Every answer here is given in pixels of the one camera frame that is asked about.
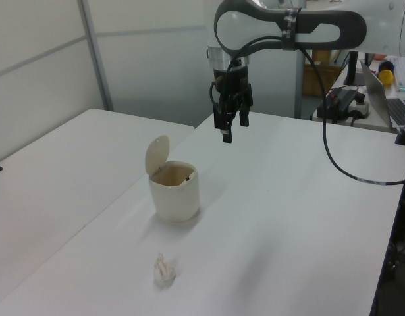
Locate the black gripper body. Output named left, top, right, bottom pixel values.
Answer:
left=211, top=65, right=250, bottom=100

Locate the black cable strap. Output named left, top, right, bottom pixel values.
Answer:
left=281, top=7, right=302, bottom=52

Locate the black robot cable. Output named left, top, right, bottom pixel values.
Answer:
left=209, top=35, right=405, bottom=186

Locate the small white lidded bin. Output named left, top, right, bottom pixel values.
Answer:
left=145, top=134, right=201, bottom=223

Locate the silver laptop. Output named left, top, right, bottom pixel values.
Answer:
left=360, top=60, right=405, bottom=130

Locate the white paper trash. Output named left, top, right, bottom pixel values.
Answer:
left=153, top=252, right=178, bottom=288

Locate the black controller box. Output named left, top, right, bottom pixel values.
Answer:
left=321, top=86, right=368, bottom=120

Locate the brown wooden box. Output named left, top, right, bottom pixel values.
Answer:
left=302, top=63, right=342, bottom=98

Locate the dark table side frame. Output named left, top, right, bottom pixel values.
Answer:
left=369, top=164, right=405, bottom=316

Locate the yellow toy fruit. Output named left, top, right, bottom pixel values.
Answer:
left=378, top=68, right=395, bottom=88

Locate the grey partition post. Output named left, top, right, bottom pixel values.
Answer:
left=78, top=0, right=115, bottom=112
left=293, top=49, right=306, bottom=119

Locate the white keyboard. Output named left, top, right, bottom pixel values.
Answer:
left=391, top=55, right=405, bottom=92

